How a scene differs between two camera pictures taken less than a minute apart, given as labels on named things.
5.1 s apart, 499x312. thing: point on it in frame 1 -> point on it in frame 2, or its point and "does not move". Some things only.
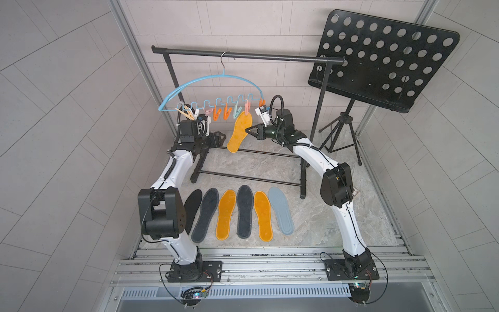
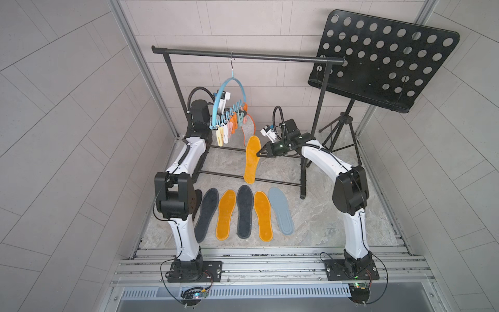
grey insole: x=245 y=197 does not move
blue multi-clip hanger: x=210 y=77 -> x=230 y=108
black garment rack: x=329 y=60 does not move
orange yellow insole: x=242 y=122 -> x=253 y=153
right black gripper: x=265 y=131 -> x=273 y=147
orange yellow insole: x=262 y=207 does not move
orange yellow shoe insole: x=225 y=207 does not move
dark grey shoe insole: x=208 y=207 does not move
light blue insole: x=279 y=203 does not move
